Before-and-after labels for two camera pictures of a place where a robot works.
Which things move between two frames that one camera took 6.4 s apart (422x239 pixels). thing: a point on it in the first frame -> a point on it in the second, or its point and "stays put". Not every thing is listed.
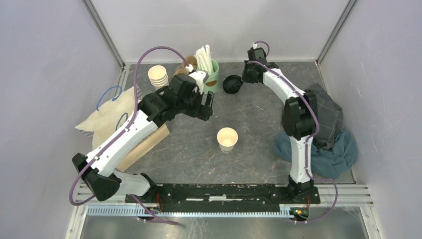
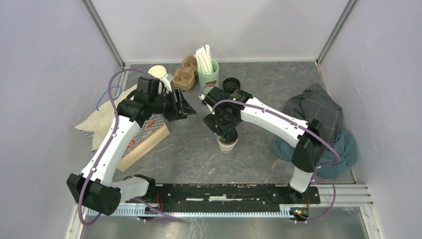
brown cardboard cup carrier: (191, 60) stays put
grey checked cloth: (330, 116) stays put
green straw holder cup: (212, 83) stays put
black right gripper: (244, 76) -> (211, 119)
